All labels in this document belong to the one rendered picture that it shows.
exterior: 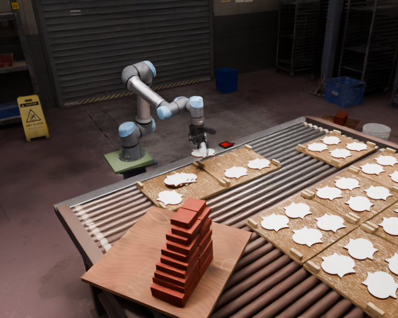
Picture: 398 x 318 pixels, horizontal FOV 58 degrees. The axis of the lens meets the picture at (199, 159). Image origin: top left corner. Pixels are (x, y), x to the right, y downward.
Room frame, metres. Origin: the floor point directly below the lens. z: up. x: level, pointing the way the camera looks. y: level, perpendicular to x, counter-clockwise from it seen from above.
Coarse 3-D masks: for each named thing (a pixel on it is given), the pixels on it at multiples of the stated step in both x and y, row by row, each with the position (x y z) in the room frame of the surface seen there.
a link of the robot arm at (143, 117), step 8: (136, 64) 2.21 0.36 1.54; (144, 64) 2.23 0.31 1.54; (152, 64) 2.26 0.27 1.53; (144, 72) 2.19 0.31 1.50; (152, 72) 2.23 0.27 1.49; (144, 80) 2.20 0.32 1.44; (144, 104) 2.26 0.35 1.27; (144, 112) 2.27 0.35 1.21; (136, 120) 2.29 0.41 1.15; (144, 120) 2.28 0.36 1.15; (152, 120) 2.35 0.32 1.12; (144, 128) 2.27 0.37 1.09; (152, 128) 2.32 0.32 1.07
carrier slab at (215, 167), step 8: (232, 152) 2.17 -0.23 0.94; (240, 152) 2.16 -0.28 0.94; (248, 152) 2.16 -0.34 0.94; (208, 160) 2.06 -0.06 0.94; (216, 160) 2.06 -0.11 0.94; (224, 160) 2.05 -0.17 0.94; (232, 160) 2.05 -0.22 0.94; (240, 160) 2.04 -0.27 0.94; (248, 160) 2.04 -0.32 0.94; (208, 168) 1.95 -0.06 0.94; (216, 168) 1.95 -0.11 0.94; (224, 168) 1.94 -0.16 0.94; (248, 168) 1.93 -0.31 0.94; (264, 168) 1.92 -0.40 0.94; (272, 168) 1.92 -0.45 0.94; (216, 176) 1.85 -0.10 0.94; (224, 176) 1.85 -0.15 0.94; (248, 176) 1.84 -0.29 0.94; (256, 176) 1.84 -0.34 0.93; (232, 184) 1.75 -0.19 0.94; (240, 184) 1.77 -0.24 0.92
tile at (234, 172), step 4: (232, 168) 1.92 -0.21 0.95; (236, 168) 1.92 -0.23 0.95; (240, 168) 1.92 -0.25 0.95; (244, 168) 1.92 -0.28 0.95; (228, 172) 1.88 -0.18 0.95; (232, 172) 1.87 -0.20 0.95; (236, 172) 1.87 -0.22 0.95; (240, 172) 1.87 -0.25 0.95; (244, 172) 1.87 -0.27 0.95; (228, 176) 1.83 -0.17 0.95; (232, 176) 1.83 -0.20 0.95; (236, 176) 1.83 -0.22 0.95; (240, 176) 1.83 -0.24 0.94
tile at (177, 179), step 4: (168, 176) 1.82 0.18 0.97; (172, 176) 1.82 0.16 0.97; (176, 176) 1.82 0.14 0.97; (180, 176) 1.82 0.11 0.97; (184, 176) 1.82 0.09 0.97; (188, 176) 1.82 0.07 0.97; (164, 180) 1.78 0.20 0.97; (168, 180) 1.77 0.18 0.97; (172, 180) 1.77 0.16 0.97; (176, 180) 1.77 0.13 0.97; (180, 180) 1.77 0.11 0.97; (184, 180) 1.77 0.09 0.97; (168, 184) 1.74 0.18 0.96; (172, 184) 1.73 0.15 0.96; (176, 184) 1.73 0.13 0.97; (180, 184) 1.74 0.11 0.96
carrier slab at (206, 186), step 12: (192, 168) 1.96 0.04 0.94; (156, 180) 1.83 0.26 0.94; (204, 180) 1.81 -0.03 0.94; (216, 180) 1.80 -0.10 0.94; (144, 192) 1.70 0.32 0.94; (156, 192) 1.70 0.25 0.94; (180, 192) 1.69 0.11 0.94; (192, 192) 1.68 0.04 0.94; (204, 192) 1.68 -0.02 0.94; (216, 192) 1.68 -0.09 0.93; (156, 204) 1.58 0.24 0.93; (180, 204) 1.57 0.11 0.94
